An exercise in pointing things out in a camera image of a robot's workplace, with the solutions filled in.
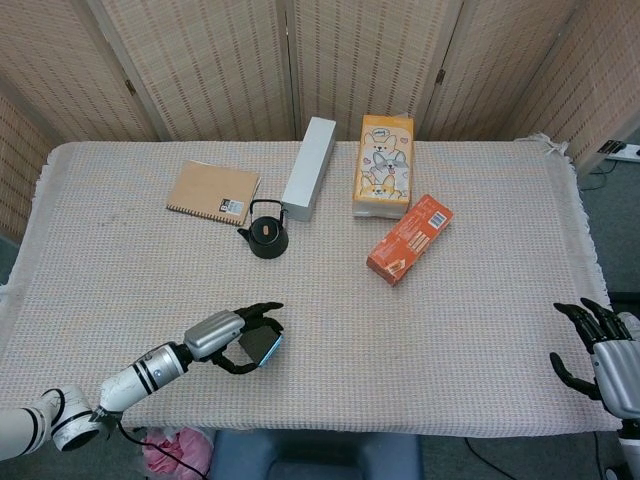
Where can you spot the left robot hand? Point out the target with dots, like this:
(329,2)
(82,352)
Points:
(215,336)

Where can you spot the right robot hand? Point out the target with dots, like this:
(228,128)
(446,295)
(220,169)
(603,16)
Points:
(607,350)

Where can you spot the black smartphone with blue edge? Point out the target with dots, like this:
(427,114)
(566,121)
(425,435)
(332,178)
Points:
(261,345)

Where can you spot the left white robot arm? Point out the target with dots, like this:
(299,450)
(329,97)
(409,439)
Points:
(100,390)

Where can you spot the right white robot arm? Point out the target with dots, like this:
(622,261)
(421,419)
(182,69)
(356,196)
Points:
(631,400)

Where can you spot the woven checkered tablecloth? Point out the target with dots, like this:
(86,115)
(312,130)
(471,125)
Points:
(325,310)

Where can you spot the pink plastic bag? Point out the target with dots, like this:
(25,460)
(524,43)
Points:
(177,450)

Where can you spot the brown spiral notebook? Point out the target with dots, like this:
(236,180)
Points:
(210,192)

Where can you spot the blue grey chair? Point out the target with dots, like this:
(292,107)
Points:
(315,457)

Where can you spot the long grey rectangular box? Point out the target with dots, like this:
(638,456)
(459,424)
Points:
(310,167)

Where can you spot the white power strip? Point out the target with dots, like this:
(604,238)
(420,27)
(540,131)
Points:
(622,148)

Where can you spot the orange cardboard box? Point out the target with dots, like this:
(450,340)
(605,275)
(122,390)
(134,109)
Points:
(410,240)

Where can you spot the corgi print tissue pack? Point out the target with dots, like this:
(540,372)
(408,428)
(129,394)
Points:
(384,165)

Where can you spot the woven bamboo folding screen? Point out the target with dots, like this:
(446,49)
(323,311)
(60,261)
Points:
(225,65)

